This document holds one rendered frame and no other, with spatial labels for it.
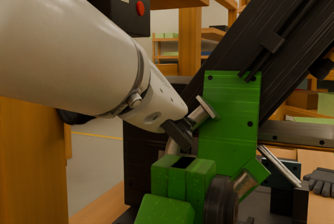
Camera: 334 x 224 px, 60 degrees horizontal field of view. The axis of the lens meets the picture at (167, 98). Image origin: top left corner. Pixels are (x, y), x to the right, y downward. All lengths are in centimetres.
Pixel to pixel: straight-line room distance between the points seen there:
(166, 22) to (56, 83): 1039
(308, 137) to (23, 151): 57
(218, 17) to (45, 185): 949
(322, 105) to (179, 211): 318
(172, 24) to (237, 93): 989
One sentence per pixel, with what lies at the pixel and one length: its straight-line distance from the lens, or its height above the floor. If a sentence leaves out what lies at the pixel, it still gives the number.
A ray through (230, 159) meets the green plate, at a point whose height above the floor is 110.
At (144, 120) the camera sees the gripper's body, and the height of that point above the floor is 123.
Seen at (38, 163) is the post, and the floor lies 110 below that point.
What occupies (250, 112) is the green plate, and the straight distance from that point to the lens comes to 58.
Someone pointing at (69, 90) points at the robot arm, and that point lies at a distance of 20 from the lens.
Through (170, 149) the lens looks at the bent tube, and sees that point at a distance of 59.
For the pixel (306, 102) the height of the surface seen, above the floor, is 81.
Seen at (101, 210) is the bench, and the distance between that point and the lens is 88.
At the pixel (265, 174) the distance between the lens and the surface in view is 58.
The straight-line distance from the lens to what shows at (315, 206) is 93.
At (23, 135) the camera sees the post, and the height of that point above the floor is 116.
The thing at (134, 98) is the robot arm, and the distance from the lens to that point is 25.
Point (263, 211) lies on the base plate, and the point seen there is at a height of 90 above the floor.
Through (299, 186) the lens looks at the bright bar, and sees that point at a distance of 75.
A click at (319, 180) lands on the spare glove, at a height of 92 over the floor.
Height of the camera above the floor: 129
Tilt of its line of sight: 8 degrees down
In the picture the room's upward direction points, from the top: straight up
